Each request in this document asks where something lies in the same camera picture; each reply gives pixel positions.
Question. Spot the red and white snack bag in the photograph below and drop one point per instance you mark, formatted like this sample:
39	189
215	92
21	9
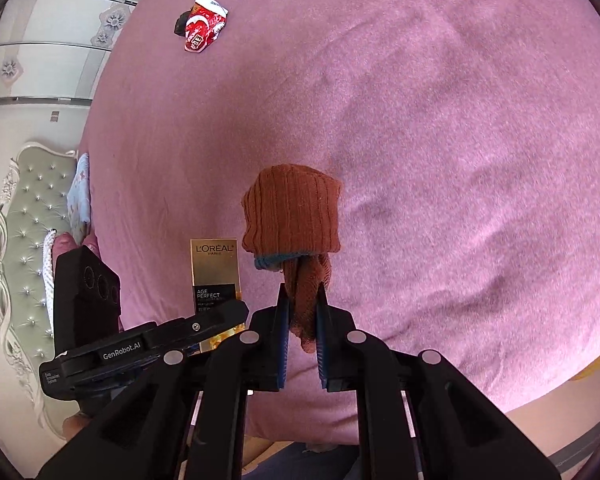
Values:
205	27

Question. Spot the green tufted headboard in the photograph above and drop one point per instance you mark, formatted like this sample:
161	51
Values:
25	220

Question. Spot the gold box with black label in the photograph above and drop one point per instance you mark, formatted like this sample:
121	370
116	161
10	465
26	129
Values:
212	270

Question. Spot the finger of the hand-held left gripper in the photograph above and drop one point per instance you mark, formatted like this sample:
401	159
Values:
215	317

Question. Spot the pink bedspread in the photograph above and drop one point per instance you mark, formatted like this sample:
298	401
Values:
430	110

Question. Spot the person's dark trousers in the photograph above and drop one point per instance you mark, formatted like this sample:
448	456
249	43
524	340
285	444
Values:
300	462

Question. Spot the pink pillow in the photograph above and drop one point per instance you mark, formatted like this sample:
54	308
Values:
65	245

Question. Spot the dark grey sock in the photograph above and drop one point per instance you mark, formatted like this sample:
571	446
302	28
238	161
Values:
181	22

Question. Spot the blue patterned pillow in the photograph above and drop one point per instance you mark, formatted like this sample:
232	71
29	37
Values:
77	195

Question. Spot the white wardrobe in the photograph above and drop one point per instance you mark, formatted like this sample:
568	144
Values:
45	70

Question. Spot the wall socket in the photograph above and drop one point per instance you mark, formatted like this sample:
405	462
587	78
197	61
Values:
55	116

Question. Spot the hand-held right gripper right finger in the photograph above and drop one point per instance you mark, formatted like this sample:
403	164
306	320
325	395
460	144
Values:
322	340

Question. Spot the orange-brown ribbed sock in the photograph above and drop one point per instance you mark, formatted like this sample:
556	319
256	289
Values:
290	210

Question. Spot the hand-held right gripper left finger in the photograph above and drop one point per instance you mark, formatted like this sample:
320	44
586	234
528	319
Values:
281	340

